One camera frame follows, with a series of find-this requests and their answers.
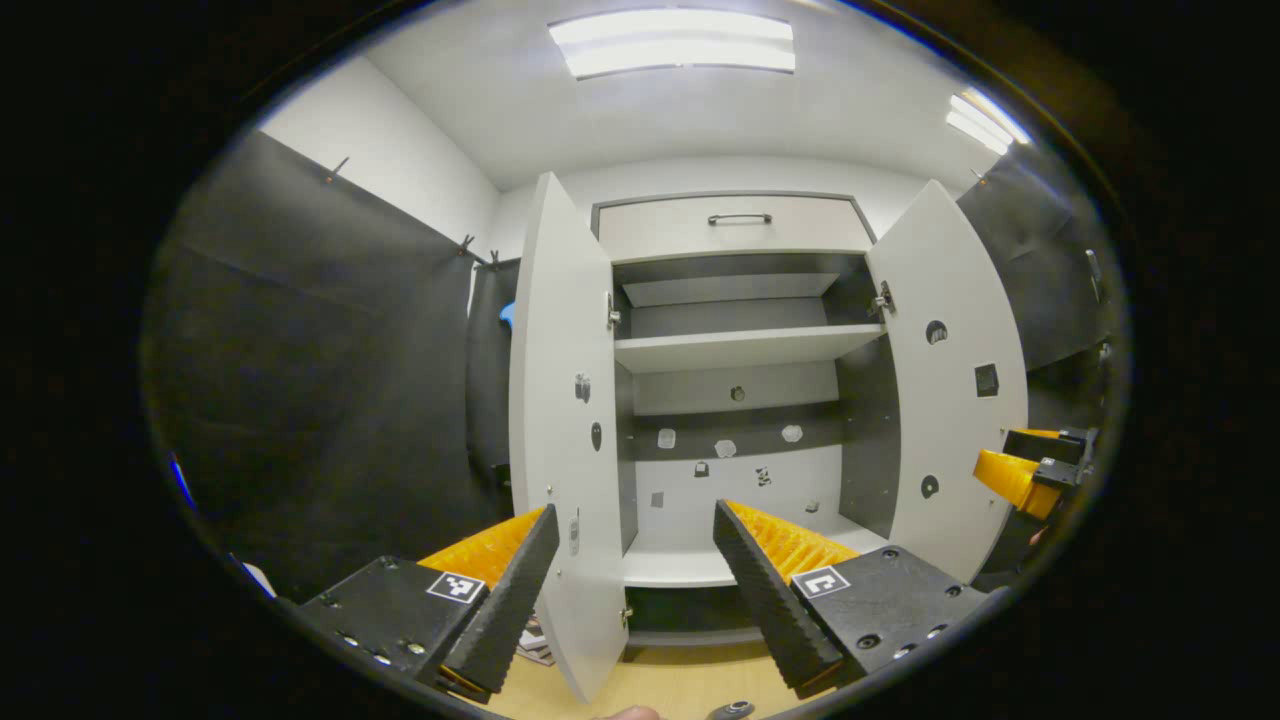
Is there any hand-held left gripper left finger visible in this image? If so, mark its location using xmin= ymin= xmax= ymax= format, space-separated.
xmin=298 ymin=503 xmax=561 ymax=704

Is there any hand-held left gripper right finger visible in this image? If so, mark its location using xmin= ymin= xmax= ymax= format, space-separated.
xmin=712 ymin=498 xmax=989 ymax=699

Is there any white cabinet door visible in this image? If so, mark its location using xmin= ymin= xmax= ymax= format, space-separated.
xmin=865 ymin=180 xmax=1029 ymax=584
xmin=508 ymin=172 xmax=641 ymax=704

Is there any white and grey cabinet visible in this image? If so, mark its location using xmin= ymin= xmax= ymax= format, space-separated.
xmin=590 ymin=190 xmax=901 ymax=651

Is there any white cabinet shelf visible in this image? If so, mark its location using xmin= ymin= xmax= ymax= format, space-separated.
xmin=613 ymin=323 xmax=888 ymax=374
xmin=620 ymin=515 xmax=891 ymax=589

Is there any white cabinet drawer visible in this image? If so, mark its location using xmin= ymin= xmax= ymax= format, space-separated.
xmin=597 ymin=195 xmax=876 ymax=263

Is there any black backdrop cloth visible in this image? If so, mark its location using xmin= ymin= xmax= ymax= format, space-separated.
xmin=955 ymin=140 xmax=1126 ymax=591
xmin=145 ymin=130 xmax=516 ymax=601

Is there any small ceiling light panel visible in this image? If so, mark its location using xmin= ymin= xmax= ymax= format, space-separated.
xmin=945 ymin=88 xmax=1031 ymax=156

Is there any large ceiling light panel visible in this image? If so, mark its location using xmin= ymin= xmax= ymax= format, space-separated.
xmin=548 ymin=8 xmax=796 ymax=81

